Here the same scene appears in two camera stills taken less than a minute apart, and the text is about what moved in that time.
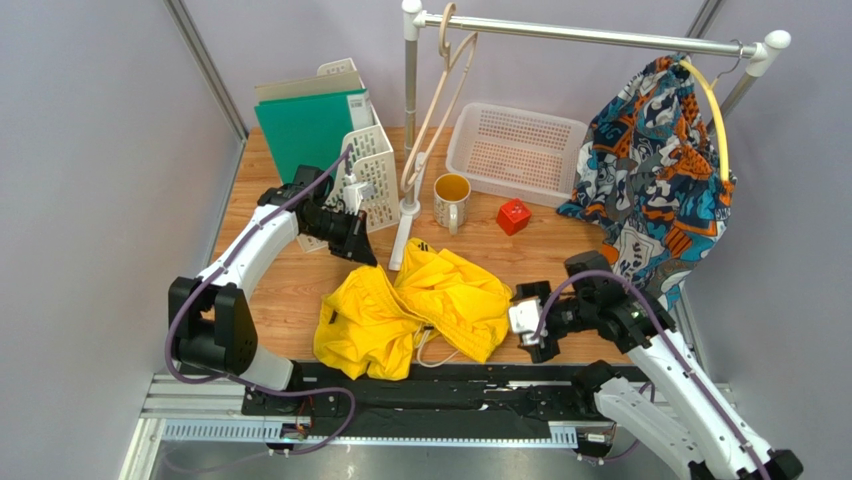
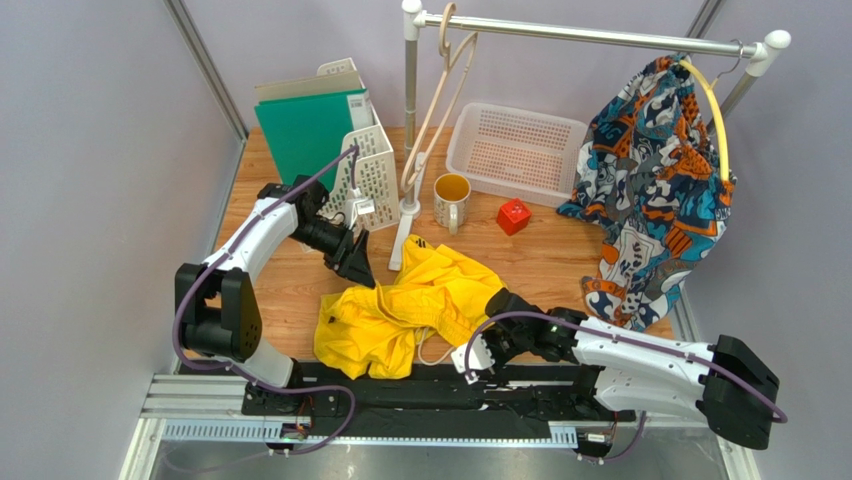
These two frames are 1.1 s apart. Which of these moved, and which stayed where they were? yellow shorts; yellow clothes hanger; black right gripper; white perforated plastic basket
Moved: black right gripper
Stayed: yellow clothes hanger; white perforated plastic basket; yellow shorts
